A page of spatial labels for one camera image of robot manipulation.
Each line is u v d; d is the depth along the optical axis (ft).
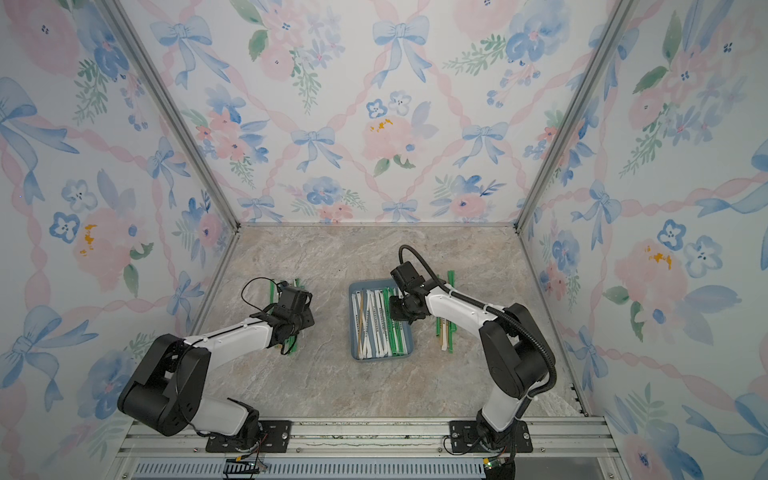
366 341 2.95
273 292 3.30
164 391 1.42
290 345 2.56
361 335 2.95
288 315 2.35
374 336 2.96
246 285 3.42
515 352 1.52
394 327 3.03
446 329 3.03
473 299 1.79
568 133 2.96
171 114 2.82
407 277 2.36
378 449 2.41
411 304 2.22
